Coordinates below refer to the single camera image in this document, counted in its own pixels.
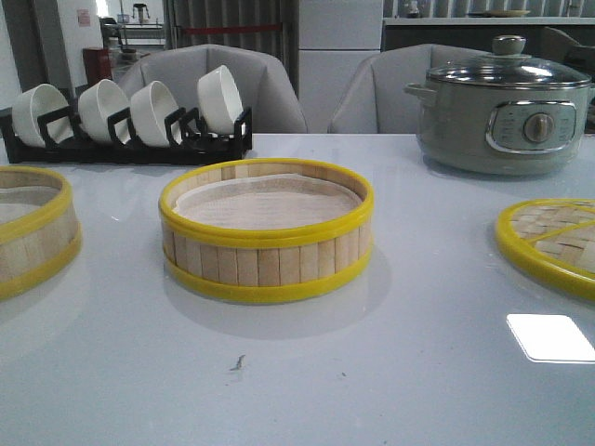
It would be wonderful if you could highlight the grey chair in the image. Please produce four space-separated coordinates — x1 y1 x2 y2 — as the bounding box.
117 44 308 134
327 44 482 134

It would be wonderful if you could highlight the right grey chair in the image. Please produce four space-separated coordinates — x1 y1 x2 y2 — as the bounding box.
327 44 482 134

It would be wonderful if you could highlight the red cylinder bin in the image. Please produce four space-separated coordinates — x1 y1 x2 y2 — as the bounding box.
82 47 112 86

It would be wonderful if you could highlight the glass pot lid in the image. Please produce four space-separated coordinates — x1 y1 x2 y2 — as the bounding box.
427 35 591 89

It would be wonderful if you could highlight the left grey chair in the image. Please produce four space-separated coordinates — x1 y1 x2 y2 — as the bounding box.
117 44 308 134

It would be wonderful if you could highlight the woven bamboo steamer lid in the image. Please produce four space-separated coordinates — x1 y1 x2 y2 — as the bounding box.
495 198 594 301

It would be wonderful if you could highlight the black dish rack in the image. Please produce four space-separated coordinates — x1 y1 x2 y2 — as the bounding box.
1 106 252 166

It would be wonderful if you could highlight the white liner in center tier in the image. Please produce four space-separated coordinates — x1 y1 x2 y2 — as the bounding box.
174 174 362 230

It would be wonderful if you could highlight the green electric cooking pot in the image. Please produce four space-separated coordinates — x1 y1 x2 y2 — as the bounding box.
404 81 594 176

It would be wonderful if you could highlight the white liner in tier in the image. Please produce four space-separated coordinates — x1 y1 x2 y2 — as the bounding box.
0 186 59 224
174 174 362 230

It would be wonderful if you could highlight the bamboo steamer tier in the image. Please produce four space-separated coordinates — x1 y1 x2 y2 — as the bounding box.
159 158 374 304
1 165 82 299

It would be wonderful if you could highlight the white bowl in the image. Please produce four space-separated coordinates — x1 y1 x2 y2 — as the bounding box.
11 84 69 148
130 81 179 148
197 65 244 136
78 79 129 144

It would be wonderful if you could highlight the white cabinet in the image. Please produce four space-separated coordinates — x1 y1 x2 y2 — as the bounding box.
297 1 384 133

